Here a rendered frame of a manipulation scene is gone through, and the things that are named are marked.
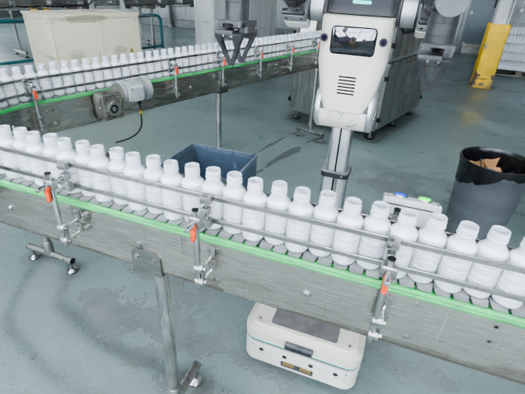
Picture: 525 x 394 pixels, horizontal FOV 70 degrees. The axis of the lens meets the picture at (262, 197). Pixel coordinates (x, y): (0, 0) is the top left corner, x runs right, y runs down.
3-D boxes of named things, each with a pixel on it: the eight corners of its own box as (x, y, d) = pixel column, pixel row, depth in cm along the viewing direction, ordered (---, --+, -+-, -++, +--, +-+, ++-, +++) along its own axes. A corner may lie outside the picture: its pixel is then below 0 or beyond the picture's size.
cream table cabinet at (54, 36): (122, 98, 548) (109, 8, 489) (149, 108, 516) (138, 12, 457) (45, 115, 472) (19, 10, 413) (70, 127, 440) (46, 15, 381)
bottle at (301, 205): (287, 255, 93) (293, 197, 85) (282, 240, 98) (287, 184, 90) (311, 253, 94) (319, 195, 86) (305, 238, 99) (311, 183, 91)
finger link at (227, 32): (213, 65, 91) (213, 22, 86) (226, 61, 97) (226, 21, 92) (240, 68, 89) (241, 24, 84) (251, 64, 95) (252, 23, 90)
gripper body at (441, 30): (451, 49, 83) (461, 12, 79) (453, 56, 74) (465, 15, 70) (419, 46, 84) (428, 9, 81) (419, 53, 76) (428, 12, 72)
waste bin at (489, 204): (435, 248, 265) (463, 166, 233) (433, 216, 302) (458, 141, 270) (507, 265, 252) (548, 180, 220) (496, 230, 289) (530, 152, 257)
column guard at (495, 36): (469, 87, 714) (488, 23, 659) (466, 82, 746) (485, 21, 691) (492, 89, 703) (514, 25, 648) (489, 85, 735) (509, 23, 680)
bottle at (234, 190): (248, 231, 101) (251, 177, 92) (228, 238, 98) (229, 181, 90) (238, 220, 105) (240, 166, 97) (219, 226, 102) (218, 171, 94)
